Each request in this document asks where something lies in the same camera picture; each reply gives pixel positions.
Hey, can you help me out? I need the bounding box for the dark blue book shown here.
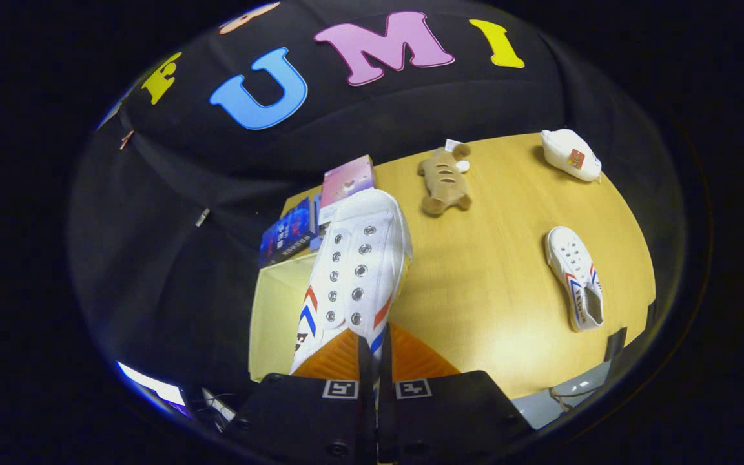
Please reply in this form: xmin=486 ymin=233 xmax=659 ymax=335
xmin=258 ymin=197 xmax=313 ymax=269

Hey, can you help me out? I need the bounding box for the green fabric storage box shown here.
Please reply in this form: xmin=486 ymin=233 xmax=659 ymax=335
xmin=248 ymin=249 xmax=321 ymax=383

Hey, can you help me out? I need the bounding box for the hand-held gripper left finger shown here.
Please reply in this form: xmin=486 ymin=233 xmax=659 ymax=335
xmin=223 ymin=326 xmax=379 ymax=465

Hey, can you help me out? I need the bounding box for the grey cable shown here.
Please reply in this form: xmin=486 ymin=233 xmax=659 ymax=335
xmin=548 ymin=382 xmax=602 ymax=413

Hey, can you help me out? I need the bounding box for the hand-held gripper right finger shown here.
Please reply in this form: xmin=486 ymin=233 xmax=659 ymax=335
xmin=378 ymin=323 xmax=535 ymax=465

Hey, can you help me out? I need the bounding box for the black backdrop cloth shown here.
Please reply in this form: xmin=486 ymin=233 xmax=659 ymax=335
xmin=68 ymin=0 xmax=686 ymax=401

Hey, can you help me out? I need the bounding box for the white plush toy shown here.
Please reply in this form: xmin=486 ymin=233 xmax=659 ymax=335
xmin=540 ymin=129 xmax=603 ymax=183

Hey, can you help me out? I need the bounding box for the white striped canvas shoe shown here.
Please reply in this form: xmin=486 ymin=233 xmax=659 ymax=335
xmin=544 ymin=226 xmax=605 ymax=333
xmin=289 ymin=187 xmax=413 ymax=377

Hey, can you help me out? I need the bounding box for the brown plush toy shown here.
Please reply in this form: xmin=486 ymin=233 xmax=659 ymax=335
xmin=417 ymin=139 xmax=474 ymax=216

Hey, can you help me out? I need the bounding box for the computer monitor screen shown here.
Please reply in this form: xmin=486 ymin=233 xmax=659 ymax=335
xmin=117 ymin=362 xmax=189 ymax=414

